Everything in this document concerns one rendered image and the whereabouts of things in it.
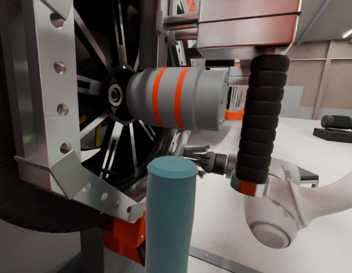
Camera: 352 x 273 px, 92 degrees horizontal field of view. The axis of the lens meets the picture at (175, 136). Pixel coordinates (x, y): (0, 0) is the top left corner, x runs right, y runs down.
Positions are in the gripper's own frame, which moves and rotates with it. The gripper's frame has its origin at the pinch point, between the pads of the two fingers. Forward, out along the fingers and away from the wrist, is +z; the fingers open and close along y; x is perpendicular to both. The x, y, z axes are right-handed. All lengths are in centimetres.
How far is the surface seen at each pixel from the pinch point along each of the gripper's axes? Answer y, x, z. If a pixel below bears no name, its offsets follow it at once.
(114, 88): 1.0, 31.9, 9.5
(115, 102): -1.3, 28.8, 9.5
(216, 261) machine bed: -29, -50, -21
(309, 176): 47, -90, -78
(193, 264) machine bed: -34, -45, -11
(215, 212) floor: 2, -92, -13
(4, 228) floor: -54, -36, 104
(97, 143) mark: -10.9, 21.3, 14.8
